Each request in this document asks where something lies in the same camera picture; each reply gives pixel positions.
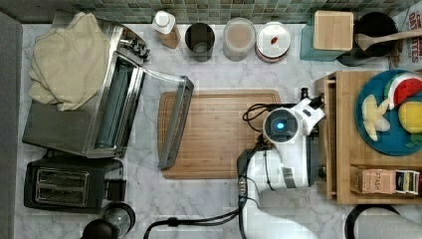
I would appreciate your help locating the cereal box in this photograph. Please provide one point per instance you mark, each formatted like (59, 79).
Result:
(407, 53)

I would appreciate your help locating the teal canister with wooden lid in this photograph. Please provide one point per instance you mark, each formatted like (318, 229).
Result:
(327, 36)

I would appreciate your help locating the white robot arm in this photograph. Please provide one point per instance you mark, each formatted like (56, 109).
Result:
(280, 161)

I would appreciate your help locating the yellow toy fruit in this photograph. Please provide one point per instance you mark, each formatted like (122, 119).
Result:
(410, 116)

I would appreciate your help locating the wooden cutting board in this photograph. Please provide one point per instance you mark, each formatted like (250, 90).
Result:
(215, 134)

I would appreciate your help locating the glass pepper grinder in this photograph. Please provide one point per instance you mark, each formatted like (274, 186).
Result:
(115, 223)

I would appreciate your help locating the stainless steel toaster oven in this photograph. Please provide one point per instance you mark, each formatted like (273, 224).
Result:
(132, 98)

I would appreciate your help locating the green toy fruit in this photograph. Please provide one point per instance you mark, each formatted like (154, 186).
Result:
(415, 140)

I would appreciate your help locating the Stash tea box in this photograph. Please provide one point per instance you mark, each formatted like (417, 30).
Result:
(372, 181)

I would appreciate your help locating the white lidded container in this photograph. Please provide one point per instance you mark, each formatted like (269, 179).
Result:
(273, 42)

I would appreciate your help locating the beige cloth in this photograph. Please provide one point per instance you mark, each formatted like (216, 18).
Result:
(69, 64)

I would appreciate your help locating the black utensil holder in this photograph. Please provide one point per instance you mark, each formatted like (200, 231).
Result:
(373, 24)

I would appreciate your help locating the white cap bottle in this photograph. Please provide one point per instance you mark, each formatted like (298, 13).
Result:
(167, 31)

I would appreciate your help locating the toy banana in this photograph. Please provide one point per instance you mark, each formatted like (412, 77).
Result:
(373, 116)

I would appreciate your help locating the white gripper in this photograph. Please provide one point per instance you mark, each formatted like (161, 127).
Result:
(308, 116)

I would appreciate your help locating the black two-slot toaster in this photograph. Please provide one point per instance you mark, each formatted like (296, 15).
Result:
(73, 184)

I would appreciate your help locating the toy watermelon slice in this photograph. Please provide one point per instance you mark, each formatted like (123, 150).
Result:
(401, 87)

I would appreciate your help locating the clear jar with brown powder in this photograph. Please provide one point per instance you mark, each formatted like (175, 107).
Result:
(239, 37)

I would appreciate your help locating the blue plate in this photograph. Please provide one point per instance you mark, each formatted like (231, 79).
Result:
(391, 142)

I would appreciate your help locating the wooden spoon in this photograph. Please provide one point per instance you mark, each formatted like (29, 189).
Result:
(364, 41)

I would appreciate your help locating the tea bag packets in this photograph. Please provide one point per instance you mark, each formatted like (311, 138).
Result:
(407, 181)

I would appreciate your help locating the black bowl with paper towel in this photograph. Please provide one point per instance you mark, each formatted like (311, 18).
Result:
(379, 221)

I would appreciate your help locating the wooden drawer cabinet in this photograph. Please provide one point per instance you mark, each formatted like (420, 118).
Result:
(352, 150)

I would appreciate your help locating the dark metal cup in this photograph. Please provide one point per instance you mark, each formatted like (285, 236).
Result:
(200, 39)

